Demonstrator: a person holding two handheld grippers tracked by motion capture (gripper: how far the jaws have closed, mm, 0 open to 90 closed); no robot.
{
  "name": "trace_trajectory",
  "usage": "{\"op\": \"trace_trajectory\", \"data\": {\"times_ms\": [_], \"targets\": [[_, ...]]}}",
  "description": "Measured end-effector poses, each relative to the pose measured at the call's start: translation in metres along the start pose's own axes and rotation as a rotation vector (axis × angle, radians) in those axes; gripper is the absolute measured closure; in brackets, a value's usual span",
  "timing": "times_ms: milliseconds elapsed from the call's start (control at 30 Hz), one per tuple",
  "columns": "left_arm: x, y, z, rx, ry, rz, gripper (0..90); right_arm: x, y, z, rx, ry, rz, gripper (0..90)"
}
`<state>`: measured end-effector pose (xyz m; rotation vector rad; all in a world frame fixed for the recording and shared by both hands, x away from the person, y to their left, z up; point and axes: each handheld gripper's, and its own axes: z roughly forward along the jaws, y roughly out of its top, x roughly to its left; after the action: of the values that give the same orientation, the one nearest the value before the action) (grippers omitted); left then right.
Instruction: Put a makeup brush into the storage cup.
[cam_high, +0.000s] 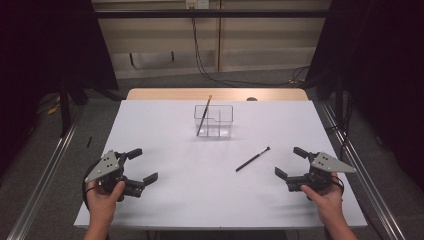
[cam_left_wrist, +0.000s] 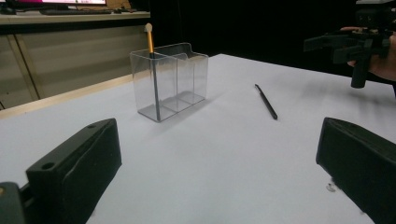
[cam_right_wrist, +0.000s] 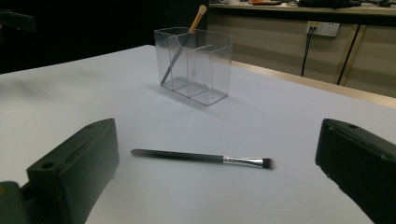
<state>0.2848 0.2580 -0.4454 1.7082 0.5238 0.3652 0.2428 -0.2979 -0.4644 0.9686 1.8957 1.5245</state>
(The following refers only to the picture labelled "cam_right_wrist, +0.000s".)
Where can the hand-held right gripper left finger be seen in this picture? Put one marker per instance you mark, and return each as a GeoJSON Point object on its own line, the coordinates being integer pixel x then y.
{"type": "Point", "coordinates": [71, 168]}

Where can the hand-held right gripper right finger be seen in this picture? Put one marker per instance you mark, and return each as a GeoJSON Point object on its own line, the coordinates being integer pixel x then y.
{"type": "Point", "coordinates": [364, 165]}

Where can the black makeup brush silver ferrule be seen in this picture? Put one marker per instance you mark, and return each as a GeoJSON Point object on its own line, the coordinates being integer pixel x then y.
{"type": "Point", "coordinates": [186, 156]}

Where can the clear plastic divided organizer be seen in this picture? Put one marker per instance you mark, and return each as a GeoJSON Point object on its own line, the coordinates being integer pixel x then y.
{"type": "Point", "coordinates": [199, 68]}

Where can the orange-tipped makeup brush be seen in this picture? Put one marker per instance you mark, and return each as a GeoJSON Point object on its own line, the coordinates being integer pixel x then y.
{"type": "Point", "coordinates": [196, 21]}

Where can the wooden table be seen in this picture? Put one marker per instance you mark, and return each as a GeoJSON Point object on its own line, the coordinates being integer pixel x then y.
{"type": "Point", "coordinates": [342, 90]}

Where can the white table mat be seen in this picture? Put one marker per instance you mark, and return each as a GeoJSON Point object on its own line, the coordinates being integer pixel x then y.
{"type": "Point", "coordinates": [249, 124]}

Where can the cluttered background desk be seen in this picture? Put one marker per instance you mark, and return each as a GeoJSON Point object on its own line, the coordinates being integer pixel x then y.
{"type": "Point", "coordinates": [311, 14]}

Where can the white wall socket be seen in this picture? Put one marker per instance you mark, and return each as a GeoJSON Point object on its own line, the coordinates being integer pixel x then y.
{"type": "Point", "coordinates": [323, 28]}

